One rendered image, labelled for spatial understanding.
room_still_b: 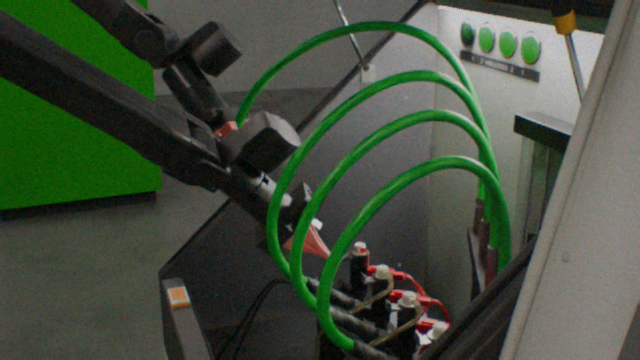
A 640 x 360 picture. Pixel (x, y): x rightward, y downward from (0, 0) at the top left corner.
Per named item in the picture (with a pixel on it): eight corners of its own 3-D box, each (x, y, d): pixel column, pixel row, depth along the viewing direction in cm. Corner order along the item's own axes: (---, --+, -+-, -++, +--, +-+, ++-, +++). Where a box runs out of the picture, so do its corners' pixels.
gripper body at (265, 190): (316, 205, 95) (276, 170, 93) (264, 256, 97) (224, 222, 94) (312, 189, 101) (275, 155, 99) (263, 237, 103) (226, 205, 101)
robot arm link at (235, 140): (171, 134, 94) (180, 176, 88) (228, 75, 90) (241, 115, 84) (236, 171, 102) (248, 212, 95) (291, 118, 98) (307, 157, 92)
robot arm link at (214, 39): (151, 41, 113) (130, 40, 105) (203, -6, 111) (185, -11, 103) (198, 99, 114) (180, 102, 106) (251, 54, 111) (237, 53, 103)
